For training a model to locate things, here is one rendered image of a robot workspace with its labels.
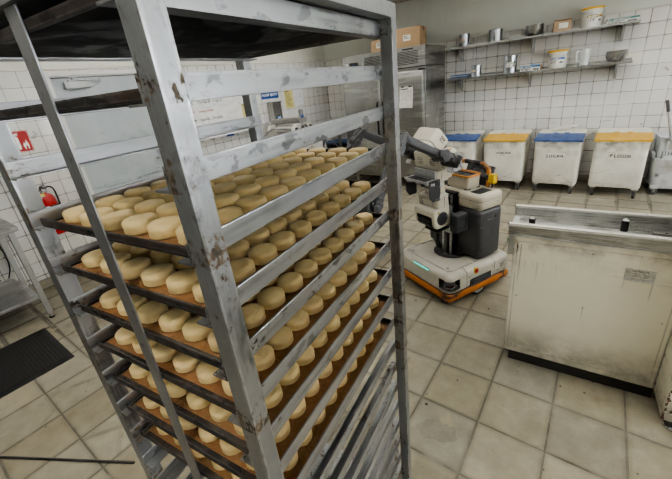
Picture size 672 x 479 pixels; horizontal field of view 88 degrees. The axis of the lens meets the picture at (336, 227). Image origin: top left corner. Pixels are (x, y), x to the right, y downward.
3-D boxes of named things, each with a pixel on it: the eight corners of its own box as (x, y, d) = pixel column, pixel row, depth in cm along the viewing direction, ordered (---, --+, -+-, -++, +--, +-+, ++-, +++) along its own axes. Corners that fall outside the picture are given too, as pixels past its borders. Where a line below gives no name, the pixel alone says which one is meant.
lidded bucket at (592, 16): (602, 26, 426) (606, 6, 418) (602, 25, 408) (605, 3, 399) (578, 29, 440) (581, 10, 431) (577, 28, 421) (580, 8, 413)
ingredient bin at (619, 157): (584, 196, 448) (594, 135, 419) (589, 182, 493) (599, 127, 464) (638, 200, 416) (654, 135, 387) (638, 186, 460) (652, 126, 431)
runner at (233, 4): (373, 39, 82) (372, 24, 81) (384, 37, 81) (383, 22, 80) (96, 5, 32) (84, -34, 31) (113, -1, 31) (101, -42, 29)
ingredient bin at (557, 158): (528, 192, 484) (534, 136, 455) (536, 179, 530) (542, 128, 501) (574, 195, 453) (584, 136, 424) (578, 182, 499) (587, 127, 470)
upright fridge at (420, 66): (443, 174, 612) (445, 45, 534) (423, 189, 546) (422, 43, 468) (374, 170, 692) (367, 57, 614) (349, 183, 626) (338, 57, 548)
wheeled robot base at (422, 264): (452, 251, 341) (452, 227, 331) (509, 277, 288) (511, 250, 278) (397, 273, 314) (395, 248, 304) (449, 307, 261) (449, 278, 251)
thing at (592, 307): (641, 358, 203) (683, 216, 169) (651, 402, 177) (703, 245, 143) (509, 326, 240) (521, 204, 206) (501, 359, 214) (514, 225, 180)
